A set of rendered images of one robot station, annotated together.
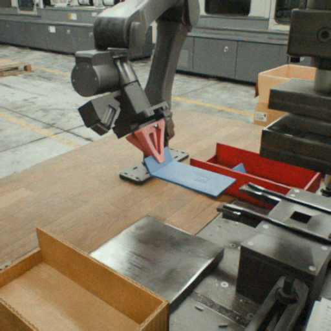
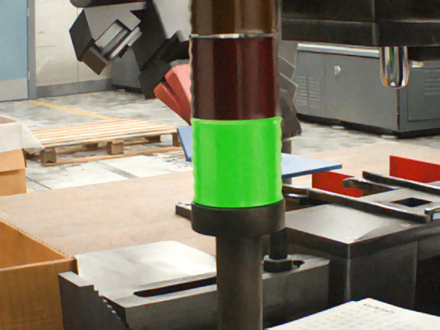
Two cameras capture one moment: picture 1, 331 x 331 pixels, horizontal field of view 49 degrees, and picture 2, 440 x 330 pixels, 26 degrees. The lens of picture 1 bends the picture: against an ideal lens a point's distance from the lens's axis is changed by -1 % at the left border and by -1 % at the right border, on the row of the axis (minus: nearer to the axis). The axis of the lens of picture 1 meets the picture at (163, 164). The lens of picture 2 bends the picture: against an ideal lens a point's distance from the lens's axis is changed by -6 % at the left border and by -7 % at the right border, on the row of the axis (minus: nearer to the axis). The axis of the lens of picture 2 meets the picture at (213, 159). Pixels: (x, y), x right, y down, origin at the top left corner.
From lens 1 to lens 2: 0.41 m
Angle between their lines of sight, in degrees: 25
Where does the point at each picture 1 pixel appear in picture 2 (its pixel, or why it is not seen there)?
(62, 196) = (53, 222)
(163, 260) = (148, 278)
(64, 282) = not seen: outside the picture
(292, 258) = (331, 231)
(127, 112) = (155, 38)
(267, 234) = (321, 212)
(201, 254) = not seen: hidden behind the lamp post
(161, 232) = (177, 255)
